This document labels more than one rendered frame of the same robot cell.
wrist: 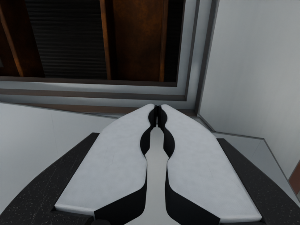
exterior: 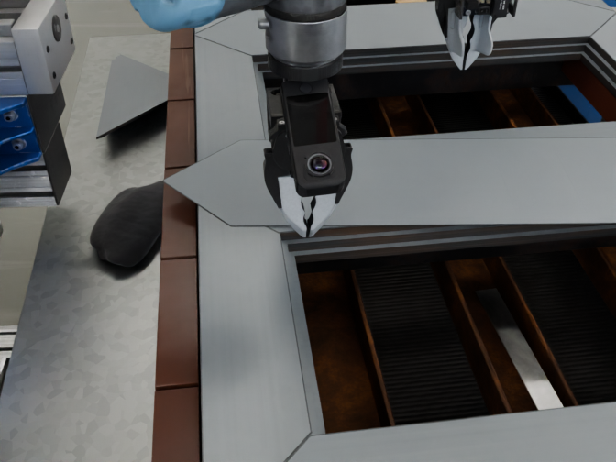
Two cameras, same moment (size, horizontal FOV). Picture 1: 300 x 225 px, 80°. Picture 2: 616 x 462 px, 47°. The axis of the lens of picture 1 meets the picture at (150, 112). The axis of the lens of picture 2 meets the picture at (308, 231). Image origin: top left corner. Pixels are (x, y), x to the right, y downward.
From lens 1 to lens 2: 67 cm
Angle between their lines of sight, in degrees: 22
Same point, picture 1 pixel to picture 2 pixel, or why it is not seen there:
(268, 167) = (217, 211)
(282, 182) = (202, 203)
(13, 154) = (407, 196)
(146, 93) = (315, 249)
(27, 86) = (404, 244)
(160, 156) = not seen: hidden behind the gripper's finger
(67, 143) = (366, 208)
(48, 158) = (380, 197)
